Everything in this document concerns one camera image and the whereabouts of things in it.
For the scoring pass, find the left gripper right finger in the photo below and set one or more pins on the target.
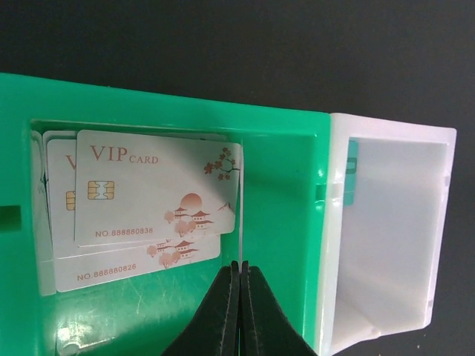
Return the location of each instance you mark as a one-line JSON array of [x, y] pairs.
[[264, 328]]

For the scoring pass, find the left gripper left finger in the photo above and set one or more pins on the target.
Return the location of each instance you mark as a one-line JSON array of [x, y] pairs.
[[213, 330]]

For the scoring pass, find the white floral card in bin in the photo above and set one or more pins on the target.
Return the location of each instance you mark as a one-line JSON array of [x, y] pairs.
[[48, 248]]

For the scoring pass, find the teal VIP card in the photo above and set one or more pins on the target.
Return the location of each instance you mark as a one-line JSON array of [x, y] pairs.
[[350, 172]]

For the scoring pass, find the green divided bin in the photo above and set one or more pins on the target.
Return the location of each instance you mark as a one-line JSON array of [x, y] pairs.
[[286, 155]]

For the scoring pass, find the clear white bin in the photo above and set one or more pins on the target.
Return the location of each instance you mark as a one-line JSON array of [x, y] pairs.
[[380, 256]]

